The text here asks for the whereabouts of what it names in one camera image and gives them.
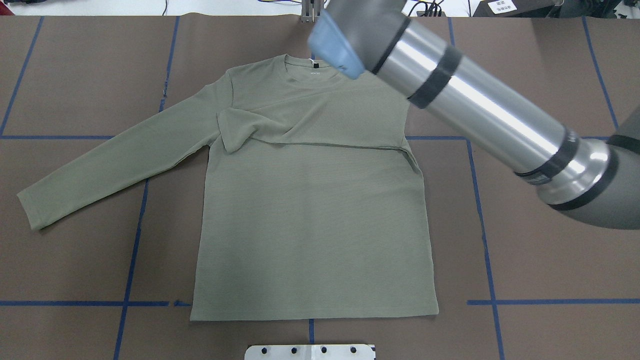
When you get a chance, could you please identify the olive green long-sleeve shirt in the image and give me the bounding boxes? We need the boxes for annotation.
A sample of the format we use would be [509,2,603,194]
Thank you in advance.
[17,54,439,321]

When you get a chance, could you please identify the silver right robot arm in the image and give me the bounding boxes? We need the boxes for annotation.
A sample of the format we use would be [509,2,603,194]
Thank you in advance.
[307,0,640,230]

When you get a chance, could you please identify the brown paper table cover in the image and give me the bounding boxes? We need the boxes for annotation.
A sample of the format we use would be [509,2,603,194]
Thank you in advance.
[0,13,639,360]

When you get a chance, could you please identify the black box with label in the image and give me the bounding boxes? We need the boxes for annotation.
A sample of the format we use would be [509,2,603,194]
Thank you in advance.
[471,0,565,18]

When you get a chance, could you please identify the aluminium frame post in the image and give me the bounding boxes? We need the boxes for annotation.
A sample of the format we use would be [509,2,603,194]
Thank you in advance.
[301,0,325,24]

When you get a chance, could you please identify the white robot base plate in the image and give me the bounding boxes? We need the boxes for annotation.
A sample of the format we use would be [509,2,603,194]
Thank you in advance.
[244,344,377,360]

